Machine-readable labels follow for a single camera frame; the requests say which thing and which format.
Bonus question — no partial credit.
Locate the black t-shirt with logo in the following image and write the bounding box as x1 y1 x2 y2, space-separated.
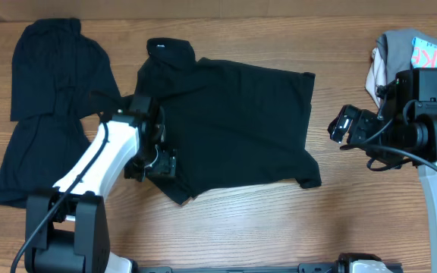
135 38 322 204

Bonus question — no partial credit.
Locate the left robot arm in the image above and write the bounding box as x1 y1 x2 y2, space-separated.
11 95 177 273

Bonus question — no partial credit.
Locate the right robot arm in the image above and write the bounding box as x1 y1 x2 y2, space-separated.
328 68 437 272

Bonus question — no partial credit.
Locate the beige garment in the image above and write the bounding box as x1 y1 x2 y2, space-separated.
365 48 387 108

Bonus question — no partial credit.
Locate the grey t-shirt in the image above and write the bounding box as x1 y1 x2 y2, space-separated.
376 28 437 83

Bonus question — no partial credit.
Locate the black folded garment pile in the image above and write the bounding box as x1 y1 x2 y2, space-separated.
0 18 121 208

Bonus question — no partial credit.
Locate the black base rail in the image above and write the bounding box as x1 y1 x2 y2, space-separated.
127 253 405 273

